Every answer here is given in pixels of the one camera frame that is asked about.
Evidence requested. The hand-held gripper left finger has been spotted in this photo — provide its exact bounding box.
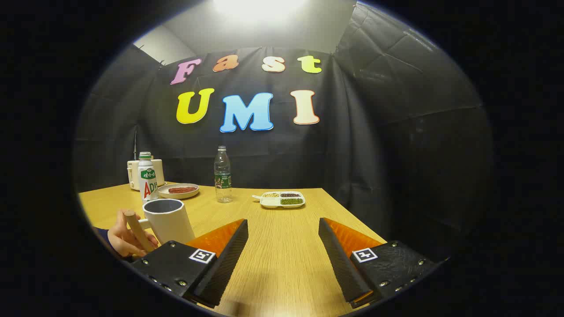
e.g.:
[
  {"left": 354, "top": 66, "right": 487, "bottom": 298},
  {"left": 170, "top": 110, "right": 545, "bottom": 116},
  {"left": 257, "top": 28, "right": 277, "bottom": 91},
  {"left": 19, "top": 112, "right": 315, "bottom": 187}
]
[{"left": 130, "top": 219, "right": 249, "bottom": 308}]

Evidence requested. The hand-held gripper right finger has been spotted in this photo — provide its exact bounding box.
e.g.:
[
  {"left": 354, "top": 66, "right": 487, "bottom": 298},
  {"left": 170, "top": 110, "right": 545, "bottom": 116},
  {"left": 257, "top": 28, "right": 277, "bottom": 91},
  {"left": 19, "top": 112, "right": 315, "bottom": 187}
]
[{"left": 319, "top": 217, "right": 441, "bottom": 309}]

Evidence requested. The white cup wooden handle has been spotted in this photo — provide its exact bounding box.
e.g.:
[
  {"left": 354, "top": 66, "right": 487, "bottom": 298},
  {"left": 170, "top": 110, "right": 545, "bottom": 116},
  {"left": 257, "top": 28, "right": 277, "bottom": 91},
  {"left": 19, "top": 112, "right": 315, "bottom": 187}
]
[{"left": 125, "top": 199, "right": 195, "bottom": 252}]

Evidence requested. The white juice bottle green label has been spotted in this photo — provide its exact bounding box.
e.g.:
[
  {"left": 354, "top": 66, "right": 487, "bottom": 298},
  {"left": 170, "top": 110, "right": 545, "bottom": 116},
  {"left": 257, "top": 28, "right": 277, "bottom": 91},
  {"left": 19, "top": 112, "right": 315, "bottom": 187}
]
[{"left": 138, "top": 152, "right": 158, "bottom": 203}]

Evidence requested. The clear plastic water bottle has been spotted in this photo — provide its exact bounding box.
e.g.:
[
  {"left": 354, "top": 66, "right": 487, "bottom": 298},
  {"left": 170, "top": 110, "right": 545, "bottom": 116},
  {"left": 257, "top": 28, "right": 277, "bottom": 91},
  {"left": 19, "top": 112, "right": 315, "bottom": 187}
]
[{"left": 214, "top": 146, "right": 233, "bottom": 203}]

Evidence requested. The wooden table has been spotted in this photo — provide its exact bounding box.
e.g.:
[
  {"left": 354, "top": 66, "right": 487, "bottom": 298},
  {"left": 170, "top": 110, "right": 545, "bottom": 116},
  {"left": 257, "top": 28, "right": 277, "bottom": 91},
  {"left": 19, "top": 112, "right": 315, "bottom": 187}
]
[{"left": 78, "top": 183, "right": 388, "bottom": 317}]

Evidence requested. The round beige plate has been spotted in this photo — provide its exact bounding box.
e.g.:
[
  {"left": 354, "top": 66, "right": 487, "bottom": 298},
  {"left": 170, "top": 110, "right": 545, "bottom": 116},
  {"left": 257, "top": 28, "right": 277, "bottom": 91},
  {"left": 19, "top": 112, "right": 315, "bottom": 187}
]
[{"left": 158, "top": 183, "right": 200, "bottom": 199}]

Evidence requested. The white divided tray of beans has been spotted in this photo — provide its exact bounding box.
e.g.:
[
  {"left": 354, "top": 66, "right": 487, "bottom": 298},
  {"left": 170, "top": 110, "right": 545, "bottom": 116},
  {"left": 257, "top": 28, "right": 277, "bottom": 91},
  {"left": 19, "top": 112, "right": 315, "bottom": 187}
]
[{"left": 252, "top": 191, "right": 306, "bottom": 209}]

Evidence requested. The cream toaster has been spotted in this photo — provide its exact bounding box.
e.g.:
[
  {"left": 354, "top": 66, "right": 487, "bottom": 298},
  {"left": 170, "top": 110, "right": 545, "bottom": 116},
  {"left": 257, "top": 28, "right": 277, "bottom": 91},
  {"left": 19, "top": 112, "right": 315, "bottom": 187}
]
[{"left": 127, "top": 159, "right": 165, "bottom": 191}]

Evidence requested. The black backdrop cloth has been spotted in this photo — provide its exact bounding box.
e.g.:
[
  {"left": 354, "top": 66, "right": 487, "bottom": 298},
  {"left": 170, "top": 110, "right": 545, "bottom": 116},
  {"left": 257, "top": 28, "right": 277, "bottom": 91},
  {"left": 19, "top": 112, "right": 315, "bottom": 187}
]
[{"left": 73, "top": 2, "right": 492, "bottom": 265}]

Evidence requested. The ceiling light panel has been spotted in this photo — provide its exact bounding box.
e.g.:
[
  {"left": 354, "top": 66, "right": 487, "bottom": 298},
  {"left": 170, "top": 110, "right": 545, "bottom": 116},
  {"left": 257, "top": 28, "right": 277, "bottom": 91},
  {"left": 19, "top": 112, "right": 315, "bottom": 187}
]
[{"left": 214, "top": 0, "right": 307, "bottom": 19}]

